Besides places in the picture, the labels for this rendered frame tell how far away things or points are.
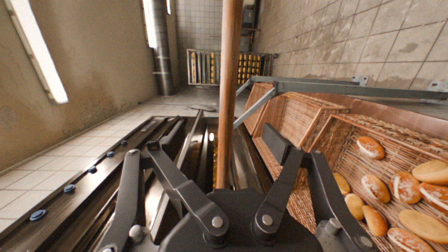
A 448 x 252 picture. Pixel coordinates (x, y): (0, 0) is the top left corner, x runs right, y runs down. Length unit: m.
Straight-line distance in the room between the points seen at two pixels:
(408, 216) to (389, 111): 0.34
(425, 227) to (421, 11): 1.21
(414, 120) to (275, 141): 0.58
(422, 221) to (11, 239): 1.45
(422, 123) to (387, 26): 1.03
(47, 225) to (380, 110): 1.48
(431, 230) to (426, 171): 0.15
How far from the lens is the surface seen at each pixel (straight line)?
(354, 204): 0.81
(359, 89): 0.87
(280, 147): 0.17
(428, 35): 1.46
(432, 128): 0.70
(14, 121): 1.67
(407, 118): 0.73
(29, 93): 1.71
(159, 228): 0.59
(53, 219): 1.06
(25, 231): 1.09
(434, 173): 0.63
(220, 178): 0.32
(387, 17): 1.65
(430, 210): 0.73
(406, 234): 0.75
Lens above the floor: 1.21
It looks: 4 degrees down
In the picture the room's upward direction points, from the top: 89 degrees counter-clockwise
